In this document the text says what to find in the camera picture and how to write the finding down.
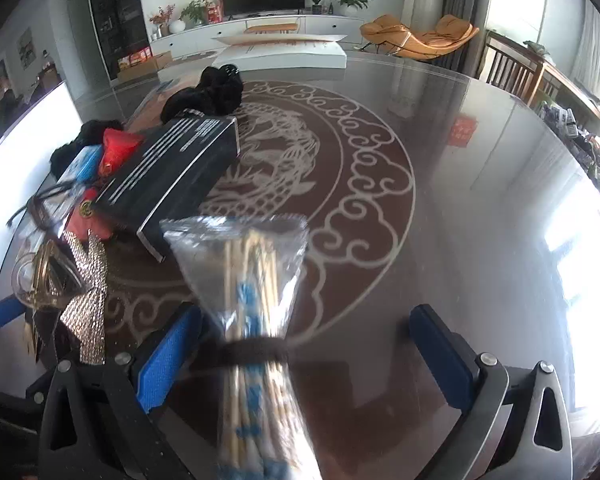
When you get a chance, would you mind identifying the silver sequin bow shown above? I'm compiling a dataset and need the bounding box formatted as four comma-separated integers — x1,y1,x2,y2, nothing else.
60,232,108,366

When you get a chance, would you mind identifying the wooden bench with metal legs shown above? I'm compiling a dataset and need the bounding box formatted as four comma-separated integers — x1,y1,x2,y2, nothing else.
244,22,301,36

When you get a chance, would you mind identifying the brown cardboard box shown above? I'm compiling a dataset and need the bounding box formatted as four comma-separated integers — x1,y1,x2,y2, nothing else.
116,47,173,83

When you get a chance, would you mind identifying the bushy green potted plant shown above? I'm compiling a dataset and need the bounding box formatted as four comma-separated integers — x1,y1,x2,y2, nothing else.
180,0,212,28

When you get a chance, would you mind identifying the black fabric bundle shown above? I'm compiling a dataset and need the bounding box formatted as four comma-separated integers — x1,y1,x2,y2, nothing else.
160,64,246,123

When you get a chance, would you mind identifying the black cloth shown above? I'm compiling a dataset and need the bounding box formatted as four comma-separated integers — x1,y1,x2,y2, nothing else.
49,119,126,178

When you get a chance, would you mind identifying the red flower arrangement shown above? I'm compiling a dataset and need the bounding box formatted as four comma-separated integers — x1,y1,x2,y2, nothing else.
149,5,177,38

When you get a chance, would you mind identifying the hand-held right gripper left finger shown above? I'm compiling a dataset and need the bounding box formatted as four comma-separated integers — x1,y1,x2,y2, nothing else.
37,302,203,480

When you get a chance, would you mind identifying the bag of bamboo skewers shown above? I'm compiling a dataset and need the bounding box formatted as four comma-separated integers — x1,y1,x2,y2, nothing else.
160,214,323,480

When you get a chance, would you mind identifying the wooden chair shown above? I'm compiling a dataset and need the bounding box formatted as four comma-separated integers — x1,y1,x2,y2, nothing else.
482,30,541,106

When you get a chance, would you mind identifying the dark glass display cabinet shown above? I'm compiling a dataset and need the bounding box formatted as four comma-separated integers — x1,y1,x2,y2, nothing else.
86,0,151,81

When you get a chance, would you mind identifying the white television cabinet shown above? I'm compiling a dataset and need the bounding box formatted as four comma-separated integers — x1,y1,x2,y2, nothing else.
150,14,368,58

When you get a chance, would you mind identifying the blue and white long box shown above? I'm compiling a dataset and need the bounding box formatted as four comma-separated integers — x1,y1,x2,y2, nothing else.
55,145,103,186

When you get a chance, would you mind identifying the dark thin cord loop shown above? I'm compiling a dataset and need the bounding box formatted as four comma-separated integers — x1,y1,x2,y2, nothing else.
7,182,88,241

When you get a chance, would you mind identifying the red bag with gold emblem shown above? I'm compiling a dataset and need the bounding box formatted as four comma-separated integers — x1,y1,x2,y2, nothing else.
65,128,146,241

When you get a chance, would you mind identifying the large white cardboard box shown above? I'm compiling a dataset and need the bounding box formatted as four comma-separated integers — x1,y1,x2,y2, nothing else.
211,32,348,72

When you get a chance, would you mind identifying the black box with white print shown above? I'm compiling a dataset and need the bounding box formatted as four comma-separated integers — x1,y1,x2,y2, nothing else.
92,116,242,262

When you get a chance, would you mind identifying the framed wall picture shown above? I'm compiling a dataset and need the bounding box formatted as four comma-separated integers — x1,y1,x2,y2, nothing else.
17,27,36,68

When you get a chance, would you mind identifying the clear glass cup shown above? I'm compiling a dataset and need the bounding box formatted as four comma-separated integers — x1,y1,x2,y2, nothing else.
11,240,92,311

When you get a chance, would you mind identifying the orange lounge chair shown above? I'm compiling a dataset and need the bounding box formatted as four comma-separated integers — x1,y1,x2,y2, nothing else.
360,14,481,61

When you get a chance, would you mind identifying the wooden side table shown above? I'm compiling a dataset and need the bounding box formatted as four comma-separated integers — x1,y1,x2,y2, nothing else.
530,45,600,136

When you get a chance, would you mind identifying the pile of small sundries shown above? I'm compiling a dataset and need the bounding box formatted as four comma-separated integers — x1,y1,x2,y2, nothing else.
540,100,600,211

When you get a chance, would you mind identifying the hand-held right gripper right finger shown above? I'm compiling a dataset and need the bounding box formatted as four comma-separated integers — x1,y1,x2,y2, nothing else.
409,304,574,480

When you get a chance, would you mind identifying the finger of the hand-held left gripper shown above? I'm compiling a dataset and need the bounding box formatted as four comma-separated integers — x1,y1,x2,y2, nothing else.
0,294,27,333

